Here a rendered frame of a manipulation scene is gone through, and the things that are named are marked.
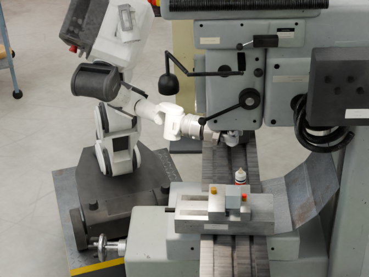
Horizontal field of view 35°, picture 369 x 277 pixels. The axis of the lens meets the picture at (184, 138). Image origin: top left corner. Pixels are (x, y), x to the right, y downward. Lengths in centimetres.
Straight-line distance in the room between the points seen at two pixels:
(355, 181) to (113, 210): 124
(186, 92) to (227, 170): 170
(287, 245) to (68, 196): 140
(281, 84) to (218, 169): 64
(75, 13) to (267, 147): 236
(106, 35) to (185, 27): 174
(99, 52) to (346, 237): 108
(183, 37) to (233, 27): 207
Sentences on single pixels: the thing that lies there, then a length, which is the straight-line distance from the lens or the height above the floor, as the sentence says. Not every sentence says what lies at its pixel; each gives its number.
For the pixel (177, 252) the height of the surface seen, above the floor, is 81.
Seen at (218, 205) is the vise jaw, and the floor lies 108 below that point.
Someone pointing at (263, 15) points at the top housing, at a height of 175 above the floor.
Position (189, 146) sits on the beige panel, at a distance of 413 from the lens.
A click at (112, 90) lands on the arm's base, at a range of 210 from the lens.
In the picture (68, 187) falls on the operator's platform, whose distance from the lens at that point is 330.
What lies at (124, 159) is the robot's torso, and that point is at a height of 75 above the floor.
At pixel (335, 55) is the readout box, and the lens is 161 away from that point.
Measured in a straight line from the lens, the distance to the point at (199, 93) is 201.
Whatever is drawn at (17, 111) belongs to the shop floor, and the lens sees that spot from 483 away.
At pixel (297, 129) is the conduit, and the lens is 180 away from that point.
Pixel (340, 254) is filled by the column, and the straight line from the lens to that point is 224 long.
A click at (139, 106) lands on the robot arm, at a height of 123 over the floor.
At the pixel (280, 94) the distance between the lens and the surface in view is 191.
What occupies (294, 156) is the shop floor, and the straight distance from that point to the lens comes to 412.
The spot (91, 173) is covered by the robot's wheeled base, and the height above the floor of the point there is 57.
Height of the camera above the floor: 245
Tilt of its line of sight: 35 degrees down
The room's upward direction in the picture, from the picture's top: 2 degrees counter-clockwise
